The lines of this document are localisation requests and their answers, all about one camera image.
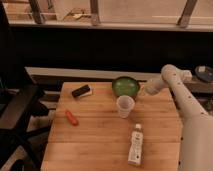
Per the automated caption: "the orange carrot toy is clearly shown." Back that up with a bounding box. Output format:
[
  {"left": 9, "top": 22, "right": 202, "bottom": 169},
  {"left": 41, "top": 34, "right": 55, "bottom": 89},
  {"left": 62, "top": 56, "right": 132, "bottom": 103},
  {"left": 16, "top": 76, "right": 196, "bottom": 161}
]
[{"left": 65, "top": 110, "right": 78, "bottom": 126}]

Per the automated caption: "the black office chair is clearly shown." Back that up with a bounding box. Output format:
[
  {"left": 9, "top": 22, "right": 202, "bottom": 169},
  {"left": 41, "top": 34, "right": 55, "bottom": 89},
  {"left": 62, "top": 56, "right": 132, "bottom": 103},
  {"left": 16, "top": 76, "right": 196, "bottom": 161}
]
[{"left": 0, "top": 70, "right": 50, "bottom": 170}]

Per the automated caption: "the black whiteboard eraser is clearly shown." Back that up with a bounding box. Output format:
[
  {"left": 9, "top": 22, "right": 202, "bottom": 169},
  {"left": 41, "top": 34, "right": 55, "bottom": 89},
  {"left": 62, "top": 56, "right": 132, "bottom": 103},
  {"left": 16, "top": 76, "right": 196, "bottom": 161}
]
[{"left": 71, "top": 84, "right": 92, "bottom": 98}]

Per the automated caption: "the clear plastic cup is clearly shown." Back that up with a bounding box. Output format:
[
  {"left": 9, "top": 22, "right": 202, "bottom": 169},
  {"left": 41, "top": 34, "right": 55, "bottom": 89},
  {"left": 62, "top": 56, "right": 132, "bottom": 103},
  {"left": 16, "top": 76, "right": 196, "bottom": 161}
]
[{"left": 116, "top": 95, "right": 135, "bottom": 118}]

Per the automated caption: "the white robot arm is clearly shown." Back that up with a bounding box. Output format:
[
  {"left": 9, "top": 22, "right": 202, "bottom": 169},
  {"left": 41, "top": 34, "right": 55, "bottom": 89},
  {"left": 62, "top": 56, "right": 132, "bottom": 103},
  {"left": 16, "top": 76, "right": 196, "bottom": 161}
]
[{"left": 144, "top": 64, "right": 213, "bottom": 171}]

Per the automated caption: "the white plastic bottle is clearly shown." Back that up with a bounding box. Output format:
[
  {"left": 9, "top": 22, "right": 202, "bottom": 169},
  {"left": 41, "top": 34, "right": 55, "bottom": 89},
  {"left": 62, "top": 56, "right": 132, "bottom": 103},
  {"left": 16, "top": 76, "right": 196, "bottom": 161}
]
[{"left": 128, "top": 123, "right": 143, "bottom": 166}]

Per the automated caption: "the small white box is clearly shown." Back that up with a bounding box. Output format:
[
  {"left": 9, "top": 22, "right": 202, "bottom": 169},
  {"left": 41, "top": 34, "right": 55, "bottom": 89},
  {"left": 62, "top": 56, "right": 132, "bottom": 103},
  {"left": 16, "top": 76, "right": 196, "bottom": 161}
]
[{"left": 182, "top": 70, "right": 192, "bottom": 81}]

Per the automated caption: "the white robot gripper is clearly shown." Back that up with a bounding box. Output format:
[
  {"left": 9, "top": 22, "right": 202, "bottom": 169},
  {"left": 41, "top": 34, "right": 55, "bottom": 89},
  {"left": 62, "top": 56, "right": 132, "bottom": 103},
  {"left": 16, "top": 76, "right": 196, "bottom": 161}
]
[{"left": 144, "top": 77, "right": 165, "bottom": 95}]

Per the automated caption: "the dark round plate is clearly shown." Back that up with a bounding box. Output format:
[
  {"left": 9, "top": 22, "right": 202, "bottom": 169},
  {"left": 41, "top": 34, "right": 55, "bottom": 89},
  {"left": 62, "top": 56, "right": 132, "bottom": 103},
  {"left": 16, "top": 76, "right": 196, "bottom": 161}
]
[{"left": 195, "top": 66, "right": 213, "bottom": 83}]

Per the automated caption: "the green ceramic bowl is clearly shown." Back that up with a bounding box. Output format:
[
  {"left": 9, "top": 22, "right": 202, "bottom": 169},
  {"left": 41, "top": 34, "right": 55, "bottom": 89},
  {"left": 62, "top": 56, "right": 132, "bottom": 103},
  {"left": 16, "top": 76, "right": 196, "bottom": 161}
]
[{"left": 112, "top": 76, "right": 140, "bottom": 99}]

